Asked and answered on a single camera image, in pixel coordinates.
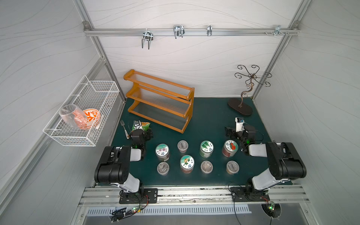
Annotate small clear-lid jar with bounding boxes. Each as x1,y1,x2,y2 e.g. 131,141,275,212
157,162,170,176
200,161,213,174
226,160,240,175
177,140,188,153

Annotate small clear-lid jar top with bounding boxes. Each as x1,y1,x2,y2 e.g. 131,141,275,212
177,140,188,153

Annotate orange wooden tiered shelf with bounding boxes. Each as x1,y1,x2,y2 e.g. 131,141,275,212
123,69,195,134

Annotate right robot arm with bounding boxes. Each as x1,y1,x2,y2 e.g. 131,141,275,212
225,125,307,194

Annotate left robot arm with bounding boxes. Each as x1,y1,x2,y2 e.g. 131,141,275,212
94,128,153,193

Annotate tomato label seed jar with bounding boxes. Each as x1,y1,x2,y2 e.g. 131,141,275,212
222,140,239,158

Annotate flower label seed jar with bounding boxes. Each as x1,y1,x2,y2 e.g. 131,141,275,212
155,143,170,162

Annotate green snack packet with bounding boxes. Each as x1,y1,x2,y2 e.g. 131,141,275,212
131,121,151,131

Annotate green leaf label jar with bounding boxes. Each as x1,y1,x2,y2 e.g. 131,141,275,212
199,140,214,158

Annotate metal scroll hook stand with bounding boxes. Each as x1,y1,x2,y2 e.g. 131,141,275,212
227,64,271,116

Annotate orange fruit label jar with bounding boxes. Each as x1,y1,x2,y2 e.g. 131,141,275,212
180,155,195,174

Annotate orange patterned bowl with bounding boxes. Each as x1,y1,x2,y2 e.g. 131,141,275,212
81,108,101,130

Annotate clear glass cup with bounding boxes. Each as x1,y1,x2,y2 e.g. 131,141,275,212
59,104,87,128

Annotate metal double hook left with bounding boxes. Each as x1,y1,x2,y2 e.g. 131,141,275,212
142,29,154,50

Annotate metal double hook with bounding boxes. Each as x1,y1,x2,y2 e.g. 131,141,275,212
142,29,154,50
173,25,185,39

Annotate metal single hook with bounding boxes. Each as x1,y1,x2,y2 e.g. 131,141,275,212
207,25,212,37

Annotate metal double hook middle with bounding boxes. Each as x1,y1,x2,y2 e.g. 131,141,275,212
173,25,185,39

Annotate metal hook right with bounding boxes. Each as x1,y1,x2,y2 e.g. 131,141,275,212
265,25,287,37

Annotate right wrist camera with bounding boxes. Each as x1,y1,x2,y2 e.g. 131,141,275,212
235,117,245,132

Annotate white handled fork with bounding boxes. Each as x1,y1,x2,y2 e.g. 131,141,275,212
120,120,129,139

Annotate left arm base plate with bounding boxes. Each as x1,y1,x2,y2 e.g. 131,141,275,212
119,188,158,204

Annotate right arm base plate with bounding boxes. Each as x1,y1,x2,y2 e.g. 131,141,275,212
228,187,270,203

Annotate white wire basket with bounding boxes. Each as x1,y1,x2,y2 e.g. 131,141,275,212
43,76,119,147

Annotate aluminium top rail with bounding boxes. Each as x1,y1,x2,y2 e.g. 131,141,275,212
84,28,301,37

